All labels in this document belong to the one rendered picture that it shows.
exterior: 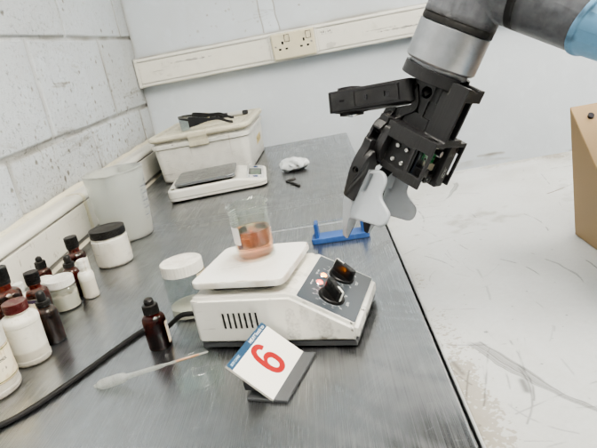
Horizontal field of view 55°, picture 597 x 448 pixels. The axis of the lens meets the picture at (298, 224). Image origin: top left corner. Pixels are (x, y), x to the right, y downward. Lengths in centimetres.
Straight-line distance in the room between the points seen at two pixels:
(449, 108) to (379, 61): 149
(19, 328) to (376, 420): 48
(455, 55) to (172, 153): 127
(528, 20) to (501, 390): 34
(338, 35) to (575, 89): 85
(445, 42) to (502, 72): 159
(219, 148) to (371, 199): 112
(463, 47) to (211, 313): 40
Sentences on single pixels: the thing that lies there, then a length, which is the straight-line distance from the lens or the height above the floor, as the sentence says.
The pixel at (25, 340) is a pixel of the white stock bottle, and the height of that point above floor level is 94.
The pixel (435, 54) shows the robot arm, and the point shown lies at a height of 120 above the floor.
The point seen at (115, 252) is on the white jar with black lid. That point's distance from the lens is 113.
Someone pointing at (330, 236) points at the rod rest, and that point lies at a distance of 100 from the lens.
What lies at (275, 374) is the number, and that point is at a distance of 63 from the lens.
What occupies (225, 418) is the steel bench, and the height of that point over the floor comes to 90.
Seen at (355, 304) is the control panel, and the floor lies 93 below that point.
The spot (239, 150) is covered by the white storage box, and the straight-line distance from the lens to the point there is 173.
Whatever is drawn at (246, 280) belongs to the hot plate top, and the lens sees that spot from 67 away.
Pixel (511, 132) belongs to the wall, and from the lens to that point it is 223.
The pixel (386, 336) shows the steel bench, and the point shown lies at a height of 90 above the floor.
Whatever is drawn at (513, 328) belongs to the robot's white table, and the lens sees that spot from 68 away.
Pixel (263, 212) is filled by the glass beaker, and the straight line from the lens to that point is 71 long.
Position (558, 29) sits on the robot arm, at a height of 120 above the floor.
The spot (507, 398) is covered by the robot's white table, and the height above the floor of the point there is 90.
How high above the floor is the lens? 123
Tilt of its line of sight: 17 degrees down
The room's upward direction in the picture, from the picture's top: 11 degrees counter-clockwise
